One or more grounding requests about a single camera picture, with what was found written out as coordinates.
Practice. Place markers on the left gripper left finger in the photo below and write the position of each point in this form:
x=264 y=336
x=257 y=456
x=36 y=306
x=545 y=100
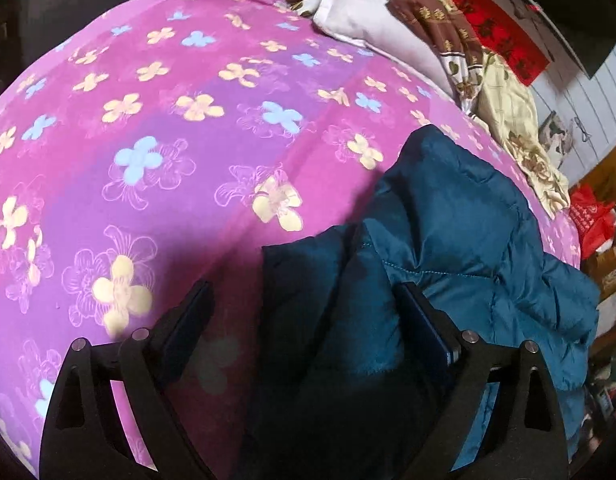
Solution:
x=109 y=416

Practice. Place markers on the teal puffer jacket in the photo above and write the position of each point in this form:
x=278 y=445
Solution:
x=341 y=390

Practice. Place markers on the red shopping bag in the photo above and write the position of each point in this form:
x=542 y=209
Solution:
x=594 y=219

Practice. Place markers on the pink floral bed sheet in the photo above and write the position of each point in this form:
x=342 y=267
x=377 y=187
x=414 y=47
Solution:
x=172 y=140

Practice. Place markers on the red calligraphy banner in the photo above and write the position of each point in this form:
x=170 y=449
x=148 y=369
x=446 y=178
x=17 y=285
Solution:
x=499 y=32

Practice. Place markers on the yellow brown floral quilt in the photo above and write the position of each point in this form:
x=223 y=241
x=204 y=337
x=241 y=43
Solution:
x=484 y=87

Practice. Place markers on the white pillow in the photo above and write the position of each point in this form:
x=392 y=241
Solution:
x=369 y=24

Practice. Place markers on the wall picture poster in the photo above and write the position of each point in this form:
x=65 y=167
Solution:
x=556 y=139

